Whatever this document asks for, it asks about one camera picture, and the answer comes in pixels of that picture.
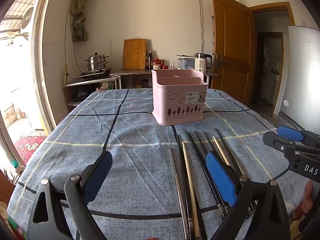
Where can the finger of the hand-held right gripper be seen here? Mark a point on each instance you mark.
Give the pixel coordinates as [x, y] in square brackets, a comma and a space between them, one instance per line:
[290, 132]
[275, 141]

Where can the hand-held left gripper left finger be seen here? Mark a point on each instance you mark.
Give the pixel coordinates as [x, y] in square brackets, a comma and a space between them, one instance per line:
[98, 172]

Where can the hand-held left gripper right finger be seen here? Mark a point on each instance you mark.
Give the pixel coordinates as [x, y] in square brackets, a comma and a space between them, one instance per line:
[221, 177]

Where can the wooden chopstick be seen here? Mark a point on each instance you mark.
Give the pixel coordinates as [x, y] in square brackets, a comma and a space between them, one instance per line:
[221, 152]
[190, 185]

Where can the metal chopstick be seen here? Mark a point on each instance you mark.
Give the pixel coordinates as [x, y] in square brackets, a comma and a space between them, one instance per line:
[178, 192]

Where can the pink plastic utensil basket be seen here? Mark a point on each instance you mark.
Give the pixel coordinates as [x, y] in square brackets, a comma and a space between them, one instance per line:
[175, 97]

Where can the person's right hand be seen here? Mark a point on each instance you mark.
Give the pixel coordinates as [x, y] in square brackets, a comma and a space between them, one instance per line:
[308, 197]

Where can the blue checked tablecloth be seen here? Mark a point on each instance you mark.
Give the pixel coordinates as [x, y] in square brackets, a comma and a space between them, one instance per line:
[125, 135]

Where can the grey refrigerator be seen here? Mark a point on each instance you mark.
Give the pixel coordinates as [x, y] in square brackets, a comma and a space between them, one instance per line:
[302, 80]

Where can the red patterned rug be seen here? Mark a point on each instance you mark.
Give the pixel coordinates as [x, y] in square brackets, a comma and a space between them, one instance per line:
[28, 150]

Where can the black induction stove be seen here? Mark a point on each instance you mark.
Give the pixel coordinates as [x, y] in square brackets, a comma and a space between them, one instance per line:
[95, 73]

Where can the wooden door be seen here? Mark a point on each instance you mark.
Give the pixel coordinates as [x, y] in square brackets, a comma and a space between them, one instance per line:
[235, 42]

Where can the white electric kettle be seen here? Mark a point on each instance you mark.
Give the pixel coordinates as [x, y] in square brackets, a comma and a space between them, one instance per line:
[203, 63]

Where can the steel kitchen counter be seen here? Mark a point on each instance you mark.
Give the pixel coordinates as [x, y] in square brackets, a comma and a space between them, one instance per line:
[132, 72]

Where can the steel steamer pot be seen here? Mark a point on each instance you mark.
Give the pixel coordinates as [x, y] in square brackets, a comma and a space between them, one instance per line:
[97, 62]

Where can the clear plastic storage box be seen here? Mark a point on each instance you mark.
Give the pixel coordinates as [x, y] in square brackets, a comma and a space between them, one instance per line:
[186, 63]

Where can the clear drinking glass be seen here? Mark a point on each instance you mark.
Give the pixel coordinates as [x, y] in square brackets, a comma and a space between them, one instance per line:
[172, 65]

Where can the dark sauce bottle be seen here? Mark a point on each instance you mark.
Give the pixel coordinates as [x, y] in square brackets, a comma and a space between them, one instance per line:
[150, 61]

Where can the wooden cutting board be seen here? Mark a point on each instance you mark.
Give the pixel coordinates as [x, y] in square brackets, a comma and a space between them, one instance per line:
[134, 54]

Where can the hanging grey cloth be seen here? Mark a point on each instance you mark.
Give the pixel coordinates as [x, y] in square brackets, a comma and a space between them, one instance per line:
[79, 28]

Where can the outdoor fan unit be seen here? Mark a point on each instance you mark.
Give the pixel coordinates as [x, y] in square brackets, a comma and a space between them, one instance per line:
[27, 18]

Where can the wall ruler strip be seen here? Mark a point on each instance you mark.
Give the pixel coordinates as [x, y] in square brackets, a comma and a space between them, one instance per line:
[213, 35]

